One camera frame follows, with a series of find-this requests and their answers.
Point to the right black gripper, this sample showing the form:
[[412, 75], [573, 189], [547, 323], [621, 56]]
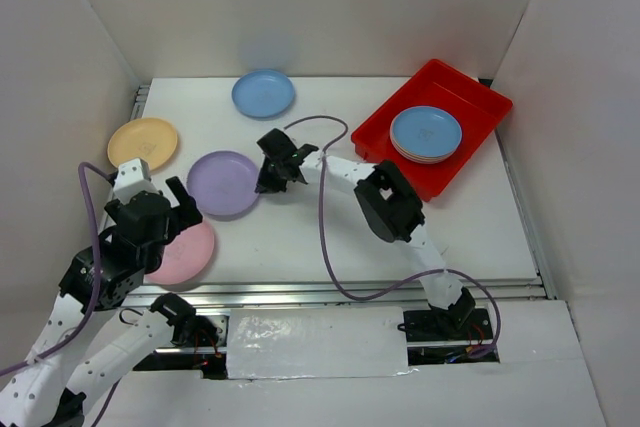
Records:
[[267, 182]]

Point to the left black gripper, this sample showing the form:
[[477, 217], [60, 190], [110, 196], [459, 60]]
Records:
[[187, 213]]

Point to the pink plate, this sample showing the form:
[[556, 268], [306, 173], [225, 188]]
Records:
[[186, 256]]

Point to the purple plate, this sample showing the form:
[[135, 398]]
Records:
[[223, 183]]

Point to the orange plate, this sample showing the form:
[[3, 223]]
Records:
[[153, 140]]

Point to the blue plate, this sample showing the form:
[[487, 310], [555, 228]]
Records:
[[263, 94], [426, 131]]

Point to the cream white plate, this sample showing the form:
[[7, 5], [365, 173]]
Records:
[[419, 159]]

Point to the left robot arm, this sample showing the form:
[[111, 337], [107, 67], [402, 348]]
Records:
[[57, 384]]

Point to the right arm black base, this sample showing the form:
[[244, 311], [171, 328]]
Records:
[[426, 328]]

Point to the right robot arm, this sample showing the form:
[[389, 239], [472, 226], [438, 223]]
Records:
[[391, 208]]

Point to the red plastic bin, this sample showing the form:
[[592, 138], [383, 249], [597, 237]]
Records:
[[478, 109]]

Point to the white taped cover panel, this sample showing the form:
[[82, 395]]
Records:
[[328, 342]]

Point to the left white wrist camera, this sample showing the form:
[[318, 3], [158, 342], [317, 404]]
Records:
[[132, 178]]

